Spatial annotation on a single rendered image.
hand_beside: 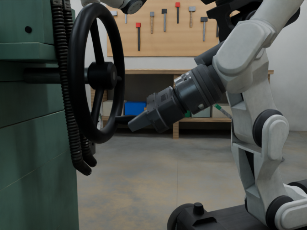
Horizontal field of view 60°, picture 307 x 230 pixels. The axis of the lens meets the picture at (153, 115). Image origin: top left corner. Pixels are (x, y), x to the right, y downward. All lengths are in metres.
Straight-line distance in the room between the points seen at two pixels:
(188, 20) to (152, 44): 0.58
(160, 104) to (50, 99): 0.32
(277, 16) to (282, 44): 3.53
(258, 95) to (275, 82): 3.13
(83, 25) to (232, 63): 0.28
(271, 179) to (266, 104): 0.29
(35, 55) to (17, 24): 0.08
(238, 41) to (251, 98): 0.44
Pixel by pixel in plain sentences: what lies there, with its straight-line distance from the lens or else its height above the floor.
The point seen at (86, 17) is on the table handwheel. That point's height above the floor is 0.91.
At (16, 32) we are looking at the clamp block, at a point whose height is 0.89.
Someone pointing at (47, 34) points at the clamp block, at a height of 0.89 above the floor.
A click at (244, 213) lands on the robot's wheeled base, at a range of 1.39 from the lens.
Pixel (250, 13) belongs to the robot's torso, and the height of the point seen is 1.00.
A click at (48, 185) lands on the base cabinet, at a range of 0.76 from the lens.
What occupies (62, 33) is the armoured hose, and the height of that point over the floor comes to 0.89.
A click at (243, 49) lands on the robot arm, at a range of 0.54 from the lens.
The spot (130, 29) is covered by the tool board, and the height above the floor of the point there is 1.41.
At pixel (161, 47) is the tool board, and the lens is 3.85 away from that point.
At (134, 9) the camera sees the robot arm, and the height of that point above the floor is 1.08.
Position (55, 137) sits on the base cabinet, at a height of 0.64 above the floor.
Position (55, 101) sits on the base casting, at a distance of 0.76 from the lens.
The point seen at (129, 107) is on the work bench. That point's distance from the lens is 3.48.
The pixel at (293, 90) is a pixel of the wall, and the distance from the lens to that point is 4.20.
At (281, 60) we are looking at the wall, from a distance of 4.12.
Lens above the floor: 0.82
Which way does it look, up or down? 9 degrees down
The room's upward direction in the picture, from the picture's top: straight up
